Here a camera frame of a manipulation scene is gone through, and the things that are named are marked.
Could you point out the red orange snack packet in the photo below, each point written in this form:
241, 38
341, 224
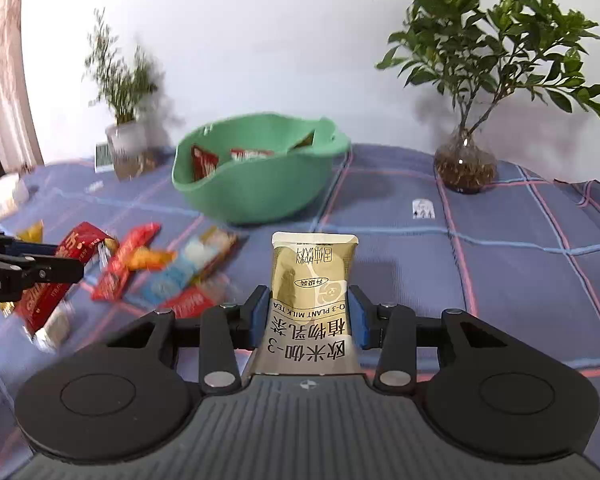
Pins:
125, 260

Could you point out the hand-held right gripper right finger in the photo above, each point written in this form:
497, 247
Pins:
357, 317

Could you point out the blue plaid tablecloth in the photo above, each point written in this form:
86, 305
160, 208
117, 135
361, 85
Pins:
480, 285

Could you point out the white digital thermometer clock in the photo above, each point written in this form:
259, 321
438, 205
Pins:
104, 157

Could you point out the red packet with white print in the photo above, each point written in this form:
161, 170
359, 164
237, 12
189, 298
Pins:
190, 302

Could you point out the green plastic bowl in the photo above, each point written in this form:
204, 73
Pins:
260, 200

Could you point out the small plant in white pot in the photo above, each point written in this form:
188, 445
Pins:
125, 137

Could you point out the small red snack packet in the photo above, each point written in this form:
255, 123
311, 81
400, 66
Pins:
205, 162

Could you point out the red white jujube packet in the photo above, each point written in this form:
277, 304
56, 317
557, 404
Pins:
250, 155
82, 242

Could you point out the light blue snack packet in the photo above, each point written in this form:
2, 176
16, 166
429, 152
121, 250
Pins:
167, 282

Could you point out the white tissue pack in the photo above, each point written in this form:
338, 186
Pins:
2, 200

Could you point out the beige gold milk tea packet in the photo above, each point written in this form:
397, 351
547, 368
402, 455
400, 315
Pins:
307, 270

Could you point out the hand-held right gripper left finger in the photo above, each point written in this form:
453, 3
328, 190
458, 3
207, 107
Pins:
261, 317

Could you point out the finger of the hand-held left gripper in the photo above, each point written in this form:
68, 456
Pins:
30, 248
55, 271

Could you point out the leafy plant in glass vase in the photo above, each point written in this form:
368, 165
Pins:
465, 165

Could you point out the pink curtain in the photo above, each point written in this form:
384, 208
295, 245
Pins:
5, 60

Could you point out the white cloth label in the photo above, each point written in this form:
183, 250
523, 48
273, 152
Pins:
423, 209

